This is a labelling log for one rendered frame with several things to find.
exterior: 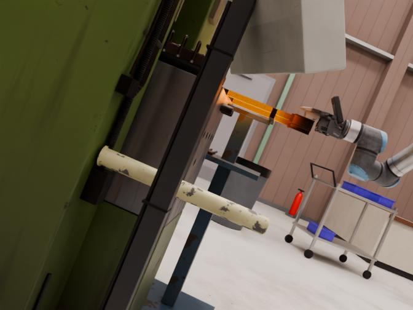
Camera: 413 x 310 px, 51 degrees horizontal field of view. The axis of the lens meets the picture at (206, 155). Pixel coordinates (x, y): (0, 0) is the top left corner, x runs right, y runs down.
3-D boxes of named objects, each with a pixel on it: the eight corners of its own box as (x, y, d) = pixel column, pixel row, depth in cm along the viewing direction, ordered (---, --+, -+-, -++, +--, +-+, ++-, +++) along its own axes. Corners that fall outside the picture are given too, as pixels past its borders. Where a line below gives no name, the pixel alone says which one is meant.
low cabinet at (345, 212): (396, 259, 806) (412, 222, 802) (469, 304, 606) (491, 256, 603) (319, 227, 790) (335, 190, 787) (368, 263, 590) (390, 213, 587)
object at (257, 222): (262, 234, 106) (270, 214, 106) (263, 238, 101) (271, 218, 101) (101, 165, 110) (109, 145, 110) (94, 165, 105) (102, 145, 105)
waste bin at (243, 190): (193, 206, 466) (218, 147, 463) (235, 221, 482) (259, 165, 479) (207, 221, 416) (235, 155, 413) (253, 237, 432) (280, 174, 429)
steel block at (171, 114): (183, 209, 165) (228, 101, 163) (165, 226, 127) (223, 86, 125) (53, 152, 170) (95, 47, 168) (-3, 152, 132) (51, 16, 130)
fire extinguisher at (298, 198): (294, 217, 785) (305, 190, 783) (297, 220, 762) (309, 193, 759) (283, 213, 783) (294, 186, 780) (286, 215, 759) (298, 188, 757)
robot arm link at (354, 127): (363, 121, 177) (356, 123, 187) (351, 117, 178) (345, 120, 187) (355, 141, 177) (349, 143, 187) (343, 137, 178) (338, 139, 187)
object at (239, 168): (259, 176, 206) (260, 173, 206) (257, 181, 167) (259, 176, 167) (201, 152, 210) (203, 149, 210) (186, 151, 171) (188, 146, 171)
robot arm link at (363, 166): (375, 185, 180) (386, 157, 180) (356, 176, 175) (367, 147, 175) (359, 180, 188) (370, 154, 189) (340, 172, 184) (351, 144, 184)
